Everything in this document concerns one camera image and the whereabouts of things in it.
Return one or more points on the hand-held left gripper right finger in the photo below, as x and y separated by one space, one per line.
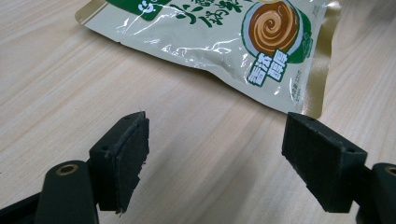
320 161

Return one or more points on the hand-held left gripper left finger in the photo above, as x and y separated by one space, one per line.
120 161

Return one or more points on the cream and green food pouch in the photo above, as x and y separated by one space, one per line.
218 40

